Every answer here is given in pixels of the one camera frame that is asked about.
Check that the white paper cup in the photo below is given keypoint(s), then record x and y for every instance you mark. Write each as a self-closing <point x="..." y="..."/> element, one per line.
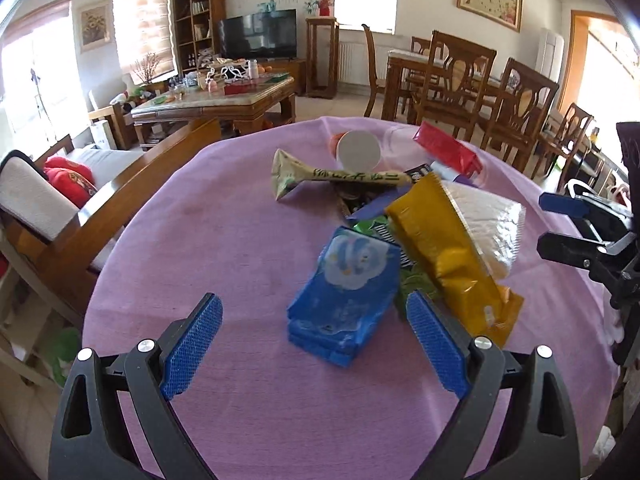
<point x="357" y="150"/>

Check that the tall wooden plant stand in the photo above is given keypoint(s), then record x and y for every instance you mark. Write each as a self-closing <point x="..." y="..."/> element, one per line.
<point x="322" y="21"/>

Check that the green wrapper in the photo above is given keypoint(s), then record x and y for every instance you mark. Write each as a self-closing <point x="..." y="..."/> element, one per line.
<point x="415" y="290"/>

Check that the framed sunflower painting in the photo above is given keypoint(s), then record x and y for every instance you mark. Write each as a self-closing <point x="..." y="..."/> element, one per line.
<point x="95" y="27"/>

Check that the red box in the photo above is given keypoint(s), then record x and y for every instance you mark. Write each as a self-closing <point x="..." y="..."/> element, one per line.
<point x="241" y="88"/>

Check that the yellow snack packet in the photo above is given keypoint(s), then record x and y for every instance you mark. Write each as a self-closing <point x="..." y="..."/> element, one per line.
<point x="440" y="240"/>

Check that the clear plastic cup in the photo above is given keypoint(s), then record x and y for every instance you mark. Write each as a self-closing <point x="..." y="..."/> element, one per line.
<point x="396" y="142"/>

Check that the white standing air conditioner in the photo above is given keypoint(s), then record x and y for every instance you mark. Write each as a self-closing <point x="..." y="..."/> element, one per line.
<point x="550" y="55"/>

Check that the window with roller blind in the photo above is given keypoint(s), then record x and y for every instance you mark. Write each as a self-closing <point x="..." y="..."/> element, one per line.
<point x="142" y="25"/>

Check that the flat screen television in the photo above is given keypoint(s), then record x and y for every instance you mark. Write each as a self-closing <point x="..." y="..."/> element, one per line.
<point x="257" y="35"/>

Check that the wooden sofa with white cushion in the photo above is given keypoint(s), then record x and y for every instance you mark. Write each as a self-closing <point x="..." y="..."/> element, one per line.
<point x="125" y="185"/>

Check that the vase with flower branches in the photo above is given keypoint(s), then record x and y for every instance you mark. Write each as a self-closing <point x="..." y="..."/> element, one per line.
<point x="146" y="67"/>

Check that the wooden dining chair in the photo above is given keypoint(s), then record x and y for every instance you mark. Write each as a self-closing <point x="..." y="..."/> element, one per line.
<point x="455" y="100"/>
<point x="567" y="135"/>
<point x="522" y="105"/>
<point x="370" y="60"/>
<point x="419" y="46"/>

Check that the wooden bookshelf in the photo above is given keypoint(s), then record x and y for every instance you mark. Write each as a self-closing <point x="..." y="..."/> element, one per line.
<point x="176" y="35"/>

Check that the wooden door frame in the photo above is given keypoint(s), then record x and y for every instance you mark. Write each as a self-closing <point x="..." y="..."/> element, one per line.
<point x="575" y="35"/>

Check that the wooden dining table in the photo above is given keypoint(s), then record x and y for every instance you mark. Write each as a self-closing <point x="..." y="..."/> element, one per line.
<point x="400" y="60"/>

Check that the white radiator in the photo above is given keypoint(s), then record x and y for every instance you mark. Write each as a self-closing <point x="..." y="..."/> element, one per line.
<point x="355" y="62"/>

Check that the red flower pot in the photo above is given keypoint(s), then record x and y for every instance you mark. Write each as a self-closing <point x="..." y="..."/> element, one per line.
<point x="325" y="10"/>

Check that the blue snack packet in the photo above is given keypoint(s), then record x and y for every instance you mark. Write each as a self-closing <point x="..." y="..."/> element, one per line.
<point x="345" y="285"/>

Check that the green plastic bag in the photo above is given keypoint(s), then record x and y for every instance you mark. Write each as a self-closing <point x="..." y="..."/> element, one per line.
<point x="64" y="355"/>

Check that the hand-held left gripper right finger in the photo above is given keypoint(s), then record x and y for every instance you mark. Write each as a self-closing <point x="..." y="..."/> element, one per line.
<point x="437" y="347"/>

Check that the beige paper bag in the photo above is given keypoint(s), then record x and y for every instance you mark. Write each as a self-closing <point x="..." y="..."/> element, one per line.
<point x="345" y="177"/>

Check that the red snack packet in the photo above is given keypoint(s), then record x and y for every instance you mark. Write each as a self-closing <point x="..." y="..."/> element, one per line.
<point x="445" y="147"/>

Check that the purple tablecloth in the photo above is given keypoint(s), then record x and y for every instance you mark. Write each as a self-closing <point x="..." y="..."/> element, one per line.
<point x="225" y="220"/>

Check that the wooden coffee table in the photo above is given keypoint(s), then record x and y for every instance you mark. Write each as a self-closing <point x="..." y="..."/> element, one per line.
<point x="225" y="105"/>

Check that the dark blue wrapper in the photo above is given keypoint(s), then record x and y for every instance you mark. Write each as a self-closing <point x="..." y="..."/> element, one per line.
<point x="375" y="205"/>

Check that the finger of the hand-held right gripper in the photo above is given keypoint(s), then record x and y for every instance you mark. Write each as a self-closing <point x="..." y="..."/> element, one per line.
<point x="570" y="250"/>
<point x="562" y="204"/>

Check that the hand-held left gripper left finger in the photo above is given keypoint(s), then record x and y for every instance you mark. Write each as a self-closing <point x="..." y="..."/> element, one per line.
<point x="192" y="350"/>

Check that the black wrapper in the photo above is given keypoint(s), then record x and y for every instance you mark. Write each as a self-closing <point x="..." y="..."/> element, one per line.
<point x="417" y="170"/>

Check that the white bottle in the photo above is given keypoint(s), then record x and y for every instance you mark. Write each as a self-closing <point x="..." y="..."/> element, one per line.
<point x="253" y="69"/>

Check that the red cushion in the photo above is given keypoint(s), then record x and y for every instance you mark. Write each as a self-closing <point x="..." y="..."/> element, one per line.
<point x="70" y="180"/>

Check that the white cardboard box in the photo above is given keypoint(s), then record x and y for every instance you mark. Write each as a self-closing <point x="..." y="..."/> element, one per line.
<point x="103" y="135"/>

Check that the purple packet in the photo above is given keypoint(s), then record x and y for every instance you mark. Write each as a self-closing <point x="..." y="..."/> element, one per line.
<point x="465" y="179"/>

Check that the framed floral picture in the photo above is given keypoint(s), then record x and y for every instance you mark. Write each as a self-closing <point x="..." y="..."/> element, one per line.
<point x="490" y="0"/>

